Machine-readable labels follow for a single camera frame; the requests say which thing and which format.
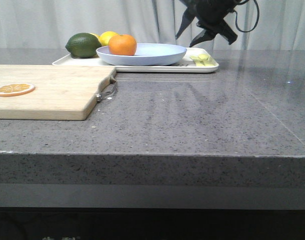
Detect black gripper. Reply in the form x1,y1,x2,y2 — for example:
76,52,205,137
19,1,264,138
175,0,238,48

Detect light blue plate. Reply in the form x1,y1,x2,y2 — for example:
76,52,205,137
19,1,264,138
96,43,187,66

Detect orange fruit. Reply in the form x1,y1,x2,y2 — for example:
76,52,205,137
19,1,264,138
108,34,137,56

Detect white rectangular tray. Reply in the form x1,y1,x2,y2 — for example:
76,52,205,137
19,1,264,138
52,47,219,73

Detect yellow-green fruit slices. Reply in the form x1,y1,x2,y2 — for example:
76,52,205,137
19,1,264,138
189,53,216,67

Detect white curtain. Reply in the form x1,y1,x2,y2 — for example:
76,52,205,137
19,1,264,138
0,0,305,50

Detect green lime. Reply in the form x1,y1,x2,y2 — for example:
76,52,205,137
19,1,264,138
65,32,102,58

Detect wooden cutting board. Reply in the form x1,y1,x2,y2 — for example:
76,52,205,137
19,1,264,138
0,64,117,121

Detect orange slice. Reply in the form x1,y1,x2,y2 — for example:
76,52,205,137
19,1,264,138
0,83,36,97

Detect metal cutting board handle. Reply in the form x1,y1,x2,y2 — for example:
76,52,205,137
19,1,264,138
95,76,118,103

